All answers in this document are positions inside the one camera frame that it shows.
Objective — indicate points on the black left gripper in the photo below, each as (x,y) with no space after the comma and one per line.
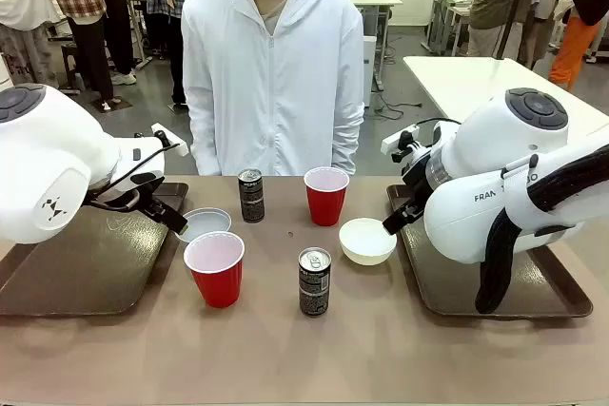
(145,199)

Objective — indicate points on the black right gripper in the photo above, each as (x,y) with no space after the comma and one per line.
(416,182)

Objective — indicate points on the pale blue bowl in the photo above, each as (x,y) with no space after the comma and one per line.
(209,223)

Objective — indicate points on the white bowl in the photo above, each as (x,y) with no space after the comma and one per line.
(366,246)

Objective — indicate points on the red plastic cup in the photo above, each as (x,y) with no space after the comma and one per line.
(216,277)
(326,201)

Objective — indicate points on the black drink can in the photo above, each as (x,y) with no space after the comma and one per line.
(251,197)
(314,287)

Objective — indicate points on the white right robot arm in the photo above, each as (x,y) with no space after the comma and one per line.
(476,220)

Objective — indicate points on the person's right forearm white sleeve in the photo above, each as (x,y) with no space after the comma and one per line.
(202,140)

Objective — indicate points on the person's left forearm white sleeve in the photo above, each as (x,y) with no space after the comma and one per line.
(347,140)

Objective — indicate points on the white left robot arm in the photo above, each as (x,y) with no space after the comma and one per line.
(47,163)

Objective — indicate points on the brown plastic tray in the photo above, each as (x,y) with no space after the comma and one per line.
(442,282)
(95,263)

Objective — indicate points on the large white table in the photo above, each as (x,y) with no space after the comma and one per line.
(457,87)

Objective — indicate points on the white computer case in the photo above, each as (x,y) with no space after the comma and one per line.
(370,68)

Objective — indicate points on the person in white hoodie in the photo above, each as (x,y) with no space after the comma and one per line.
(271,92)

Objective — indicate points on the dark stool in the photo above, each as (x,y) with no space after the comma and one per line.
(69,63)

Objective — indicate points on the small white background table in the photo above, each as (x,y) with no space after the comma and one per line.
(376,1)

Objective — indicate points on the person in orange trousers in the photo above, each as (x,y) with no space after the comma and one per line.
(573,44)

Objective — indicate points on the black pole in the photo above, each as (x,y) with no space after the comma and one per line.
(514,2)

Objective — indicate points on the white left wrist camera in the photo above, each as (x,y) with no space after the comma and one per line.
(180,149)

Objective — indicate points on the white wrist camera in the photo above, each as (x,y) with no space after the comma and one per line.
(180,149)
(392,141)

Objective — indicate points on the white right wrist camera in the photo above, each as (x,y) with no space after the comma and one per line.
(392,141)

